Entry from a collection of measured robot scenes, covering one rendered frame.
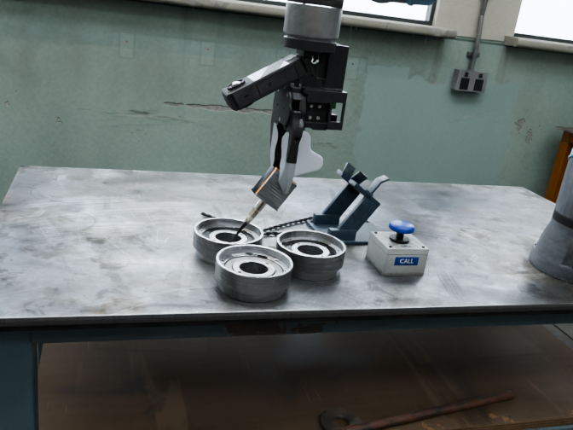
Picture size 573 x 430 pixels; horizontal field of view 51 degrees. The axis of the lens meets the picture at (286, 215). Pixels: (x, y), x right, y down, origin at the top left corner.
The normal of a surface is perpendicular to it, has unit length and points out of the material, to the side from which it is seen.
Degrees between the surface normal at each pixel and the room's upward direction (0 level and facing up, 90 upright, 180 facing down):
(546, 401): 0
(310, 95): 90
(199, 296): 0
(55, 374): 0
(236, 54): 90
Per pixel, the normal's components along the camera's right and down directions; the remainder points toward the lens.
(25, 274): 0.12, -0.93
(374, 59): 0.26, 0.36
